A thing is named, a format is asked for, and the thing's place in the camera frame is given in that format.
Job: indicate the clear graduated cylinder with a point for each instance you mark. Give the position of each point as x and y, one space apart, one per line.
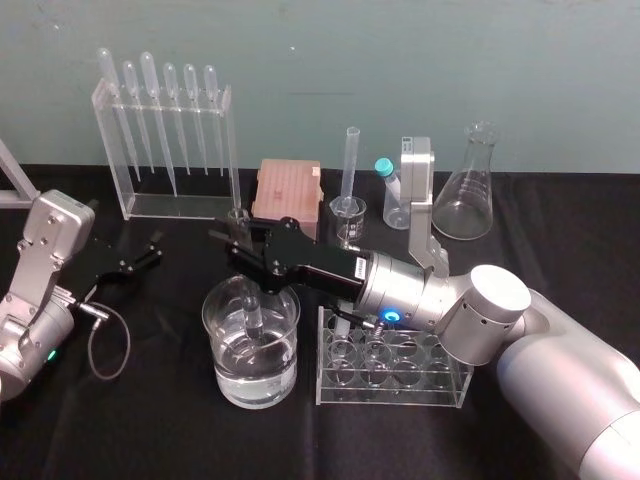
350 160

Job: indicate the clear acrylic test tube rack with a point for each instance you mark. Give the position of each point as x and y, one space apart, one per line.
395 380

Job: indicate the large glass beaker with water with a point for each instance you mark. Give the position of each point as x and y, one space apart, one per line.
250 370

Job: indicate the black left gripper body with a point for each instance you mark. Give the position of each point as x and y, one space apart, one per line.
102 262

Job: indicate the clear glass test tube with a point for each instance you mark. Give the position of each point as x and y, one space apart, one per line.
254 320

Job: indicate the centrifuge tube with teal cap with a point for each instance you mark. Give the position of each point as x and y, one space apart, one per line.
395 200

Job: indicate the black table cloth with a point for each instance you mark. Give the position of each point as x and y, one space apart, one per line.
165 430

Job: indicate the clear plastic transfer pipette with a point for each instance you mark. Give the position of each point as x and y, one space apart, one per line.
210 80
190 79
129 75
106 62
170 77
148 67

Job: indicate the clear glass conical flask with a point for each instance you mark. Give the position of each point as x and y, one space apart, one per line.
465 205

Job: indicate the small clear glass beaker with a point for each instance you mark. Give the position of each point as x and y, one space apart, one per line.
348 225

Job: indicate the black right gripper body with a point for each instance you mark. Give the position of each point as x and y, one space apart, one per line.
310 262

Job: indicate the clear acrylic pipette rack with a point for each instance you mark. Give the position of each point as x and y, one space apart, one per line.
125 200

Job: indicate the grey metal frame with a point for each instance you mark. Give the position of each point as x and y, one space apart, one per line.
15 180

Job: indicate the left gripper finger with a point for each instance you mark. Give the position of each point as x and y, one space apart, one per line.
135 270
150 247

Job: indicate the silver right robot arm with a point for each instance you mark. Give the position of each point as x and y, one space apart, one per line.
550 370

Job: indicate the pink pipette tip box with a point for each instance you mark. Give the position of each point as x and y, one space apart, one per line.
287 187

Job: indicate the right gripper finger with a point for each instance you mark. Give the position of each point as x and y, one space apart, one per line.
247 265
235 240

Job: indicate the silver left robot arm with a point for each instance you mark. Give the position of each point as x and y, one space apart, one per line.
35 300

